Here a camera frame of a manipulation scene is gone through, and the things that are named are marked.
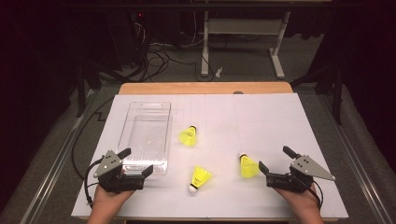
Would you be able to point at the dark computer tower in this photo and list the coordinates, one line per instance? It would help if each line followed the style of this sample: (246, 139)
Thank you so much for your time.
(127, 37)

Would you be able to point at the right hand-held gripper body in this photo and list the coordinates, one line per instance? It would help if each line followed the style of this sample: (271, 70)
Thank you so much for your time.
(306, 168)

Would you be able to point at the white board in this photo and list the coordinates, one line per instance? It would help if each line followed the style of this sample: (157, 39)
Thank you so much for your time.
(224, 124)

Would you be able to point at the small white floor object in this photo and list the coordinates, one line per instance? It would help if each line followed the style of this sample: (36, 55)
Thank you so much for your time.
(219, 72)

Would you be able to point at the black stand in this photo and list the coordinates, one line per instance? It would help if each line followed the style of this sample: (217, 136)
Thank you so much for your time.
(336, 99)
(81, 93)

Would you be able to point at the person's left hand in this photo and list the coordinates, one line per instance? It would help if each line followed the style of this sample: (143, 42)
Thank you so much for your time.
(109, 200)

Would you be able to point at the yellow plastic shuttlecock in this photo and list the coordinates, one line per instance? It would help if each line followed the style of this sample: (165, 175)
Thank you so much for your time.
(200, 176)
(248, 167)
(187, 137)

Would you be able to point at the person's right hand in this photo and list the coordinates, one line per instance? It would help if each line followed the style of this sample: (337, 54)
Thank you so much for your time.
(300, 200)

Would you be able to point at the metal floor rail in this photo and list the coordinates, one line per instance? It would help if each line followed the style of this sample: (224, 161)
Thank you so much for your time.
(53, 174)
(355, 168)

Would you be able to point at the white desk frame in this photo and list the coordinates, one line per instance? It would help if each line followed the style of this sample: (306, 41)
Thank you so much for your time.
(243, 26)

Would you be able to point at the wooden table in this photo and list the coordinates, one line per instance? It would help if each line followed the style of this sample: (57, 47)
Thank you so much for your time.
(202, 88)

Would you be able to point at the clear plastic container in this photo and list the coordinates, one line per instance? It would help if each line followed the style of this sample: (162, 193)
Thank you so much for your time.
(146, 133)

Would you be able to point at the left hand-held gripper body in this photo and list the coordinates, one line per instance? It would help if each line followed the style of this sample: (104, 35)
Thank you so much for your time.
(109, 165)

